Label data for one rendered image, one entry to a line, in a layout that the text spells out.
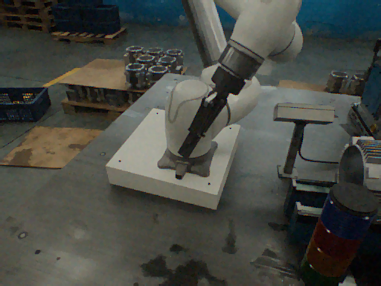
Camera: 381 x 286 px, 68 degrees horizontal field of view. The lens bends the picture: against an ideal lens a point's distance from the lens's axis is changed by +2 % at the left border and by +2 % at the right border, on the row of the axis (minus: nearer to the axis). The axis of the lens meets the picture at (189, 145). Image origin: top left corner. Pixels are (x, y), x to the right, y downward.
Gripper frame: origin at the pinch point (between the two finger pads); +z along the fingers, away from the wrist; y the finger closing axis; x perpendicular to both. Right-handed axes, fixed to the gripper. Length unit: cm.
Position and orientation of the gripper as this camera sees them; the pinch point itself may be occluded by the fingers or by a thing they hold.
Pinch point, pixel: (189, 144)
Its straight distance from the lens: 71.3
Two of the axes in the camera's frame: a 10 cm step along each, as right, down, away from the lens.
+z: -4.9, 8.0, 3.4
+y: 3.9, -1.4, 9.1
